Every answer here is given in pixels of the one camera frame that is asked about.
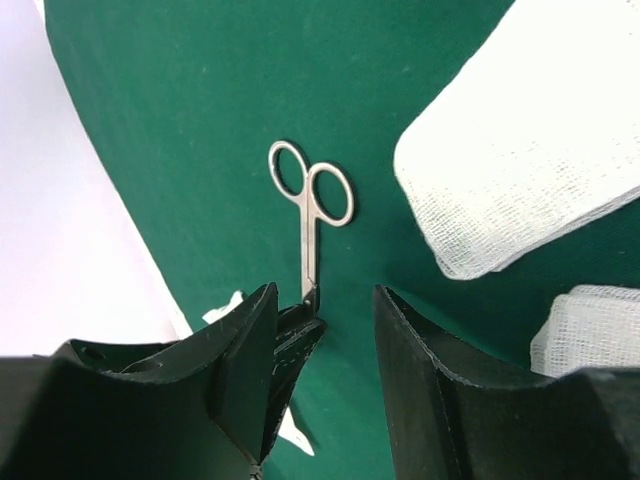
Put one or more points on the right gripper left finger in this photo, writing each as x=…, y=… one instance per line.
x=196, y=409

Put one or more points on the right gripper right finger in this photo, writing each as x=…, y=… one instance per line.
x=456, y=412

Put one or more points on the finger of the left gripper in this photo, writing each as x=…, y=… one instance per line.
x=298, y=333

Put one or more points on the white gauze pad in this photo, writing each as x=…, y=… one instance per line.
x=535, y=137
x=589, y=326

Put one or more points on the small silver scissors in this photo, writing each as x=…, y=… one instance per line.
x=311, y=212

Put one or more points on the green surgical cloth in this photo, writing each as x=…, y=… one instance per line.
x=182, y=100

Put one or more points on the upper white sterile packet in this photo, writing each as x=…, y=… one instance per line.
x=288, y=430

